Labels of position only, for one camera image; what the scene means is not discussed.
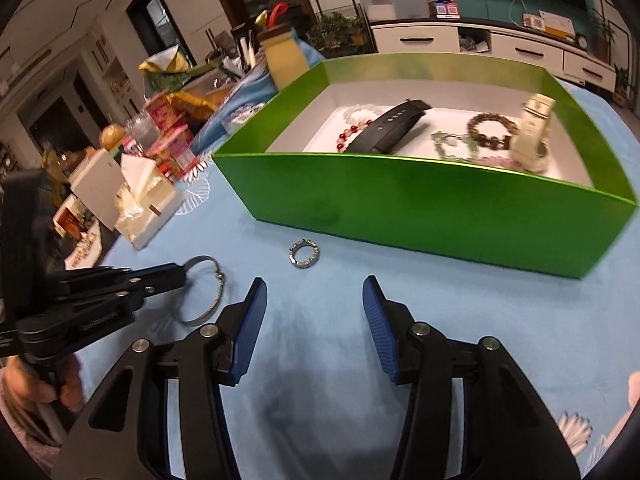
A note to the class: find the yellow cup with utensils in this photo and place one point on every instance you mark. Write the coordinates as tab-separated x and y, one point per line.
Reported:
285	60

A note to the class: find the silver bangle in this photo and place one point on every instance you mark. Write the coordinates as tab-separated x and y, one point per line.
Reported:
202	259

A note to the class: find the white flat box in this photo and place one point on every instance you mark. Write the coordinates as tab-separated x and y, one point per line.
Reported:
557	24

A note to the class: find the white television cabinet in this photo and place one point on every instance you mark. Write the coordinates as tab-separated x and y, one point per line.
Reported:
425	40

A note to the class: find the glass tank with plants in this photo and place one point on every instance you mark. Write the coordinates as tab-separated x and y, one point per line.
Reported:
340	32

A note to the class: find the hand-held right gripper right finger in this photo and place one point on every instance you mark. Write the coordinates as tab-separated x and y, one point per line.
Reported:
379	327

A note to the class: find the pink snack box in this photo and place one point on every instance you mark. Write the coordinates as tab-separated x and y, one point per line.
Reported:
167	125

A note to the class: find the green cardboard box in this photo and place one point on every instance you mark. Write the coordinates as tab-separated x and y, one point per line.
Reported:
400	200

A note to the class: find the white wrist watch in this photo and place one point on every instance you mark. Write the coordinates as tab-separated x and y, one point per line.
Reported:
532	130

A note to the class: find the tall potted plant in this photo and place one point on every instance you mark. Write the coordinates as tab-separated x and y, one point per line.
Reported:
602	40

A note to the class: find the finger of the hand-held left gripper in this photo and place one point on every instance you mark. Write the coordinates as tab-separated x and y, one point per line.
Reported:
155	292
155	274

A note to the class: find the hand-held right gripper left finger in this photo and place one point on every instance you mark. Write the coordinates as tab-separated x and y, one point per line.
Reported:
247	332

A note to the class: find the person's left hand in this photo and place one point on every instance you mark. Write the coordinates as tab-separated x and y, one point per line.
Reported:
71	390

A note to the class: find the clear plastic swab box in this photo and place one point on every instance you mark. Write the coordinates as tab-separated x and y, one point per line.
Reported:
245	114

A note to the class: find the small black alarm clock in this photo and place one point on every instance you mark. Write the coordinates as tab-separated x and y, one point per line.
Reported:
580	41

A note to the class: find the blue floral tablecloth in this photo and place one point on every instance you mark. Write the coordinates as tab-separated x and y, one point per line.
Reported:
325	410

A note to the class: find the blue and red small boxes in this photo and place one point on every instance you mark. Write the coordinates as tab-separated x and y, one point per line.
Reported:
446	10

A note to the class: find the black watch band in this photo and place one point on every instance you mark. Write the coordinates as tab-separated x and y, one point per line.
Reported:
385	127

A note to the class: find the pink small device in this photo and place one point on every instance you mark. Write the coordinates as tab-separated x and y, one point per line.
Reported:
533	21

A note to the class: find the pen holder with pens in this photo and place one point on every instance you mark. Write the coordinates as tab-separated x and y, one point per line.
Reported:
240	55

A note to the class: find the small potted plant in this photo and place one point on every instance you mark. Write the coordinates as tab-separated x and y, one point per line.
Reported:
622	90

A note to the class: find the white packet with brown tab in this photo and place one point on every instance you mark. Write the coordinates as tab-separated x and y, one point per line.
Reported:
150	195

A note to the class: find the translucent plastic storage bin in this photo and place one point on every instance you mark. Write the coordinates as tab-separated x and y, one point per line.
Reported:
395	7

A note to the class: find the yellow snack packet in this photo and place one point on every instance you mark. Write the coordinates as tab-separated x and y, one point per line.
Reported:
162	62

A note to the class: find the white paper bag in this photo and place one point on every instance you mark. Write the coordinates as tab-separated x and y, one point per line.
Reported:
97	185

